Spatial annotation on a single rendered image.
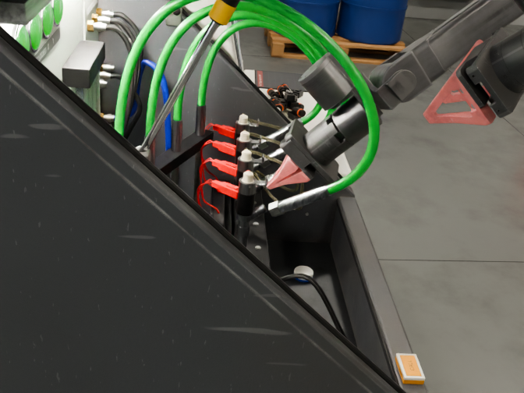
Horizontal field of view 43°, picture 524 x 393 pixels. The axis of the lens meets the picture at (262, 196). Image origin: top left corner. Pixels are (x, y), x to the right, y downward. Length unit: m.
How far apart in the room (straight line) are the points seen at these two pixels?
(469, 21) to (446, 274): 2.13
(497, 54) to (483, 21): 0.29
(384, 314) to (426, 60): 0.41
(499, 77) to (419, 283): 2.25
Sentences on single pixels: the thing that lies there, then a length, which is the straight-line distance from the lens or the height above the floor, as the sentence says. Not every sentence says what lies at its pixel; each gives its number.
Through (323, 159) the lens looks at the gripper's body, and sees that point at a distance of 0.98.
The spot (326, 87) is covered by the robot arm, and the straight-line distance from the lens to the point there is 0.94.
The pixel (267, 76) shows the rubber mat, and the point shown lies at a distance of 2.01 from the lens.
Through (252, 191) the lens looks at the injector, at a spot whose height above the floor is 1.12.
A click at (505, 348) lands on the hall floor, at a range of 2.74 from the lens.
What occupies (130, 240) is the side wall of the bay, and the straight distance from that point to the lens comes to 0.68.
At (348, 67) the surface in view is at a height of 1.36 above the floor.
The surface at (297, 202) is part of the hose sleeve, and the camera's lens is 0.93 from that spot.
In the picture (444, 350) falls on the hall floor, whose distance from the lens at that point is 2.62.
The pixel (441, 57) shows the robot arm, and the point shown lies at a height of 1.35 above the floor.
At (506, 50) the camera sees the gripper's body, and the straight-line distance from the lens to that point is 0.73.
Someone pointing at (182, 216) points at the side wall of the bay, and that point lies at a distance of 0.67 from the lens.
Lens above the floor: 1.60
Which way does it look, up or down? 28 degrees down
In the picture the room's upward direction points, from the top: 6 degrees clockwise
